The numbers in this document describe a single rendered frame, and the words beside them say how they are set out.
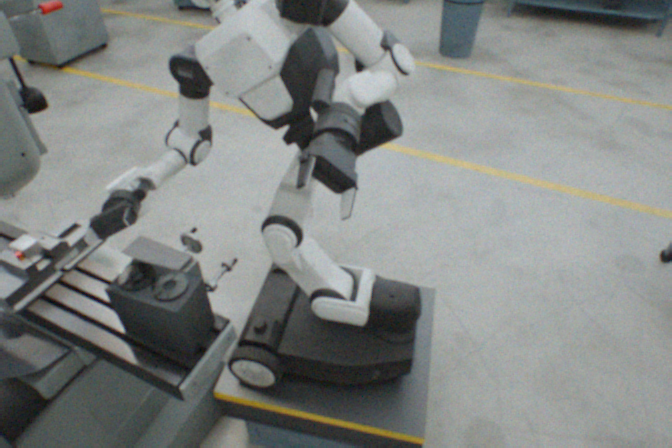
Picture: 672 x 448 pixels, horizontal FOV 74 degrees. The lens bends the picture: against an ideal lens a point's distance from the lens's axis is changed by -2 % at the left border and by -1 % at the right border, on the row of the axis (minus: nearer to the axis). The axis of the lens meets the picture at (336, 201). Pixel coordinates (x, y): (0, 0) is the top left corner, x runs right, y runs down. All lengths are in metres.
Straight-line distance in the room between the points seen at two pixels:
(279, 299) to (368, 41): 1.08
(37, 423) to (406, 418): 1.16
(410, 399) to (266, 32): 1.35
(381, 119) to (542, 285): 1.92
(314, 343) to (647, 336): 1.83
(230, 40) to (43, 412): 1.19
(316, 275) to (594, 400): 1.49
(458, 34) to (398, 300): 4.25
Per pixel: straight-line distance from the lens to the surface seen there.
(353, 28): 1.10
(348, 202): 0.81
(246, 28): 1.10
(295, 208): 1.41
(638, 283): 3.16
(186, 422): 2.09
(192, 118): 1.44
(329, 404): 1.80
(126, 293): 1.26
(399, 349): 1.72
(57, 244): 1.62
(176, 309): 1.18
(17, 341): 1.65
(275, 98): 1.16
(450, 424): 2.26
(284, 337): 1.75
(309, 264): 1.57
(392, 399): 1.82
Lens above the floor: 2.01
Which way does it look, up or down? 39 degrees down
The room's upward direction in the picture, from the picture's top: straight up
